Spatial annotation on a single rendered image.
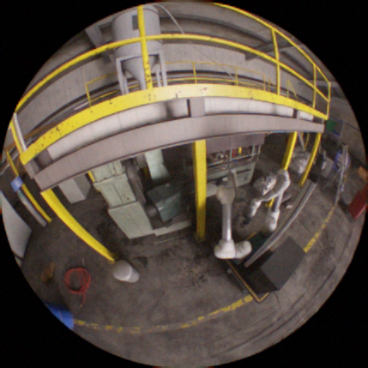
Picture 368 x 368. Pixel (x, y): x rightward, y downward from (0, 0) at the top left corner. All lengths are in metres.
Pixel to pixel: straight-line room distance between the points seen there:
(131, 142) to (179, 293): 1.98
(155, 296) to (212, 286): 0.85
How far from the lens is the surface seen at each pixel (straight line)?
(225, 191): 1.30
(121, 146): 1.05
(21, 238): 5.92
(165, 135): 1.03
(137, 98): 0.94
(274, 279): 1.41
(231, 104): 1.76
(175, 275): 2.11
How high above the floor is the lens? 2.06
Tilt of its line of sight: 39 degrees down
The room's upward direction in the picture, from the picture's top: 8 degrees counter-clockwise
